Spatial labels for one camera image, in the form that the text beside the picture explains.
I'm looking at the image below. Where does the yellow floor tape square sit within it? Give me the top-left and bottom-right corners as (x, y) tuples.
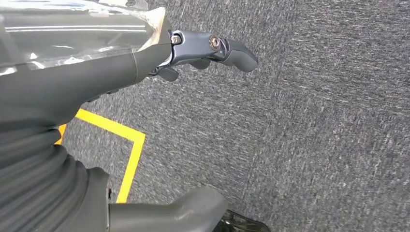
(54, 109), (146, 204)

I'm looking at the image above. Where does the black robot foot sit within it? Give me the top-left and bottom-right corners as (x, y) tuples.
(213, 209), (272, 232)

